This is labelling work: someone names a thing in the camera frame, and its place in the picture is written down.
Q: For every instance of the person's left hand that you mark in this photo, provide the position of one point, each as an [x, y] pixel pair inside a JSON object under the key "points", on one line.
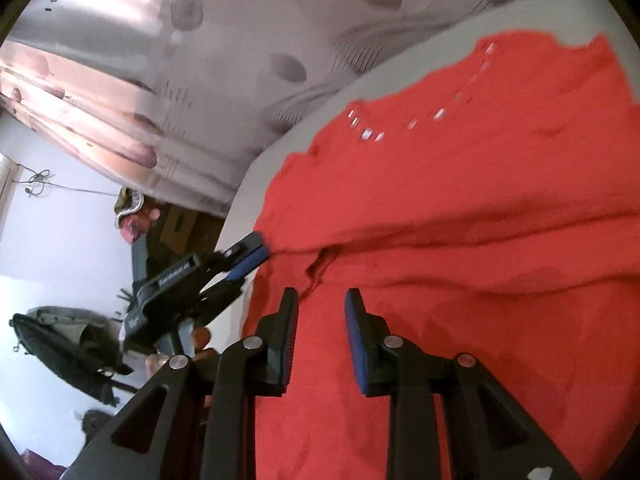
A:
{"points": [[201, 338]]}

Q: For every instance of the red knit garment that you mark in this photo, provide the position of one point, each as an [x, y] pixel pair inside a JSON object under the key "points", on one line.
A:
{"points": [[450, 220]]}

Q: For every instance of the leaf print curtain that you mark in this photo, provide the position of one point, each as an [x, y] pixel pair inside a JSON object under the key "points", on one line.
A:
{"points": [[210, 60]]}

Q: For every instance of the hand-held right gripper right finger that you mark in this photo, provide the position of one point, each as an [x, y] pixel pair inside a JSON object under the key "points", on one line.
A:
{"points": [[356, 345]]}

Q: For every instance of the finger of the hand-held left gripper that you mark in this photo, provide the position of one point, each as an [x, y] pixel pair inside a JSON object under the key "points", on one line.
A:
{"points": [[250, 262], [247, 242]]}

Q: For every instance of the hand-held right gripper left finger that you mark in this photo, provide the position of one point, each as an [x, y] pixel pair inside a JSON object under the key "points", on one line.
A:
{"points": [[289, 340]]}

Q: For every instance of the hanging clothes bundle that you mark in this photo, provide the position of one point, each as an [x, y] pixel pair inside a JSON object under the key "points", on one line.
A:
{"points": [[134, 212]]}

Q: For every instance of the black bag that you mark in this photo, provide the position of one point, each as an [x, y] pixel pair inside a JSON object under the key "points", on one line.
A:
{"points": [[65, 345]]}

